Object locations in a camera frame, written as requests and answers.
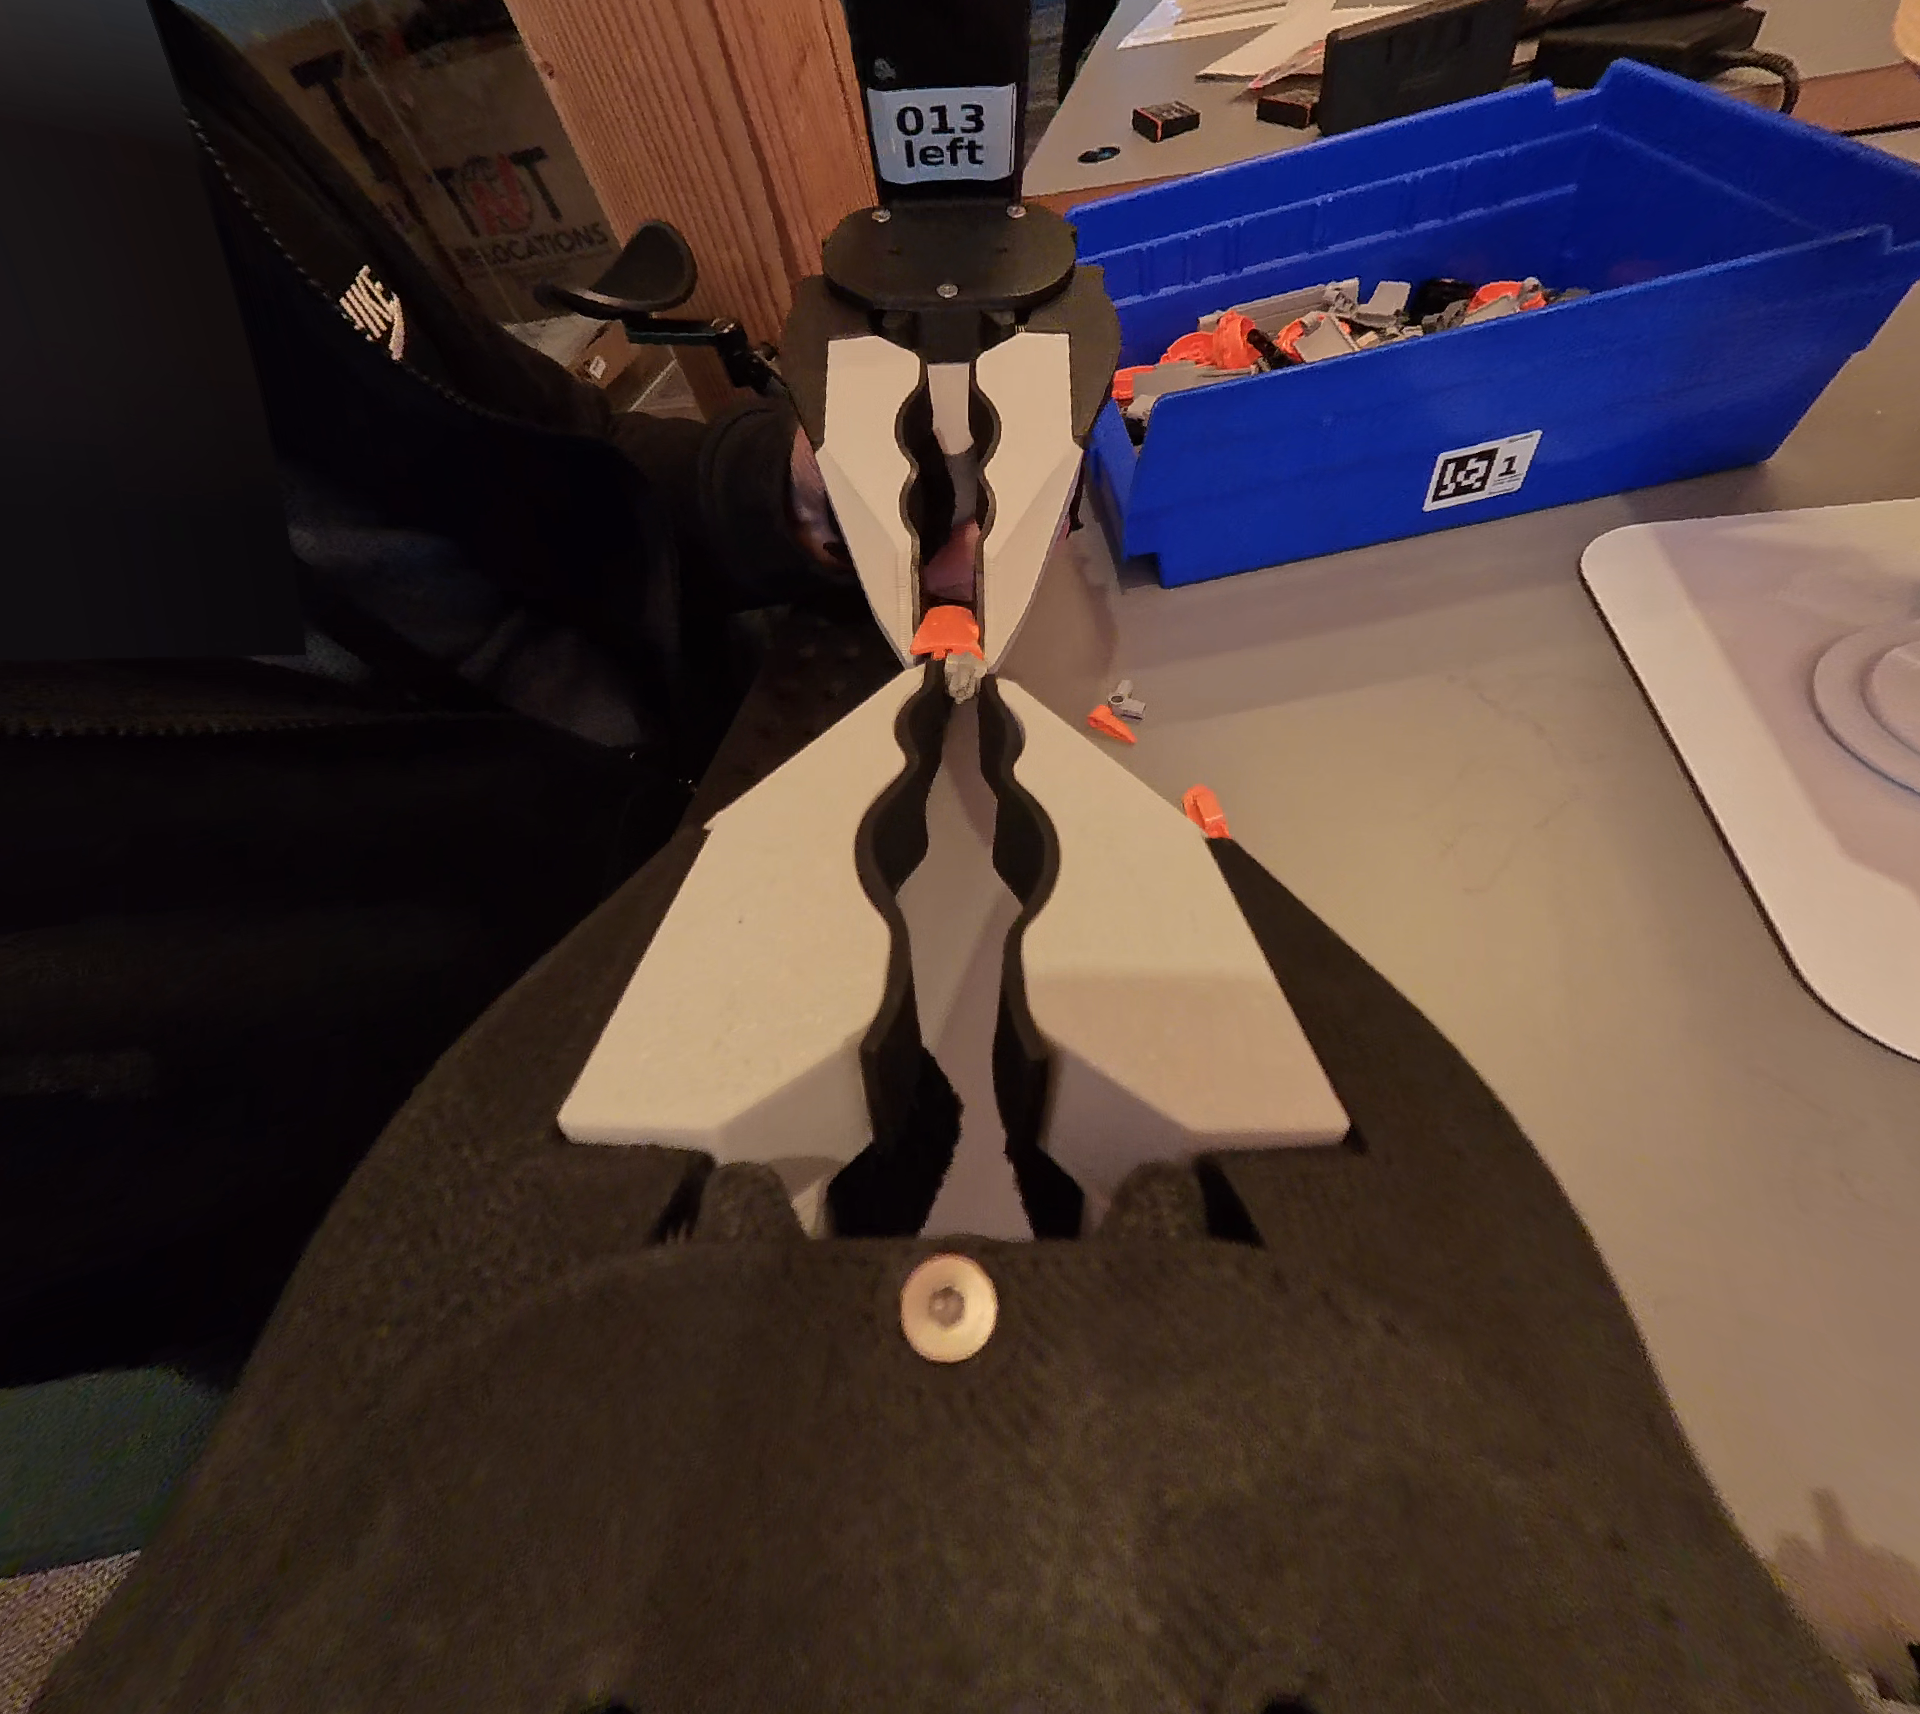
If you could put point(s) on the blue plastic bin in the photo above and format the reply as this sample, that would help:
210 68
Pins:
1651 289

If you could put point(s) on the printed cardboard box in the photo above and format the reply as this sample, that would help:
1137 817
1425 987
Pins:
450 185

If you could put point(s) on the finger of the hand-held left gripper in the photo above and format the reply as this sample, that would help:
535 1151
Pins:
867 469
1034 455

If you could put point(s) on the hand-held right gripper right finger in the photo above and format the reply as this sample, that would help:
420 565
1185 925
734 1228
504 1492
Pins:
1170 995

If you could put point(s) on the white book stand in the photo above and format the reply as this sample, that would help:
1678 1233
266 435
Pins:
1771 695

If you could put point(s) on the pile of plastic building pieces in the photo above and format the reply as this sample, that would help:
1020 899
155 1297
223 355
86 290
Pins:
1321 335

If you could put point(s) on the small black box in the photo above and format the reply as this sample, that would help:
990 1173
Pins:
1418 56

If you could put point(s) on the black perforated pad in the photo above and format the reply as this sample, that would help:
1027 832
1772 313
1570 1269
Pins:
811 708

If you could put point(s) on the small black device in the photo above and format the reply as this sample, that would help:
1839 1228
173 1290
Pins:
1290 105
1166 121

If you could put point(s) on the black chair armrest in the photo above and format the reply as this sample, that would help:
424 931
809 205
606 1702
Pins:
630 274

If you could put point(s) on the person's left forearm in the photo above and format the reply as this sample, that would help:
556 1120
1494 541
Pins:
704 499

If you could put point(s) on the oak wooden post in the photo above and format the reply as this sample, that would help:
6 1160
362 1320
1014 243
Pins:
645 19

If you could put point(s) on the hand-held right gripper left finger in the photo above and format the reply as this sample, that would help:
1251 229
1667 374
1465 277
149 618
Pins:
720 995

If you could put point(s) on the person's left hand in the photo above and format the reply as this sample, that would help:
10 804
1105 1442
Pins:
823 533

